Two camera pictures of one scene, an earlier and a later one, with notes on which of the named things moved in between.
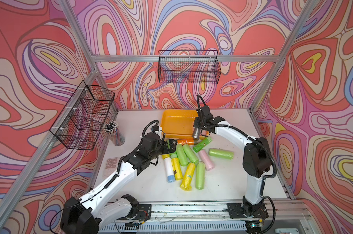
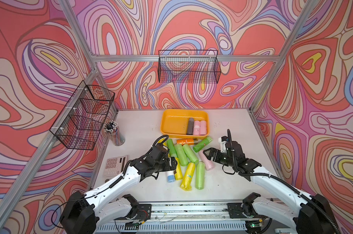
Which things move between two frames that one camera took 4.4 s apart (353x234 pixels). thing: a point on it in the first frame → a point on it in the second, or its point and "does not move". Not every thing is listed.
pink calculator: x=110 y=166 does not move
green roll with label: x=202 y=144 does not move
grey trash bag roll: x=196 y=133 → x=190 y=126
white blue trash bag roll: x=169 y=169 does not move
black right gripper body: x=199 y=123 → x=223 y=158
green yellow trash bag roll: x=176 y=166 does not move
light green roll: x=200 y=175 does not move
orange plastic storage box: x=178 y=124 does not move
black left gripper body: x=161 y=149 → x=165 y=165
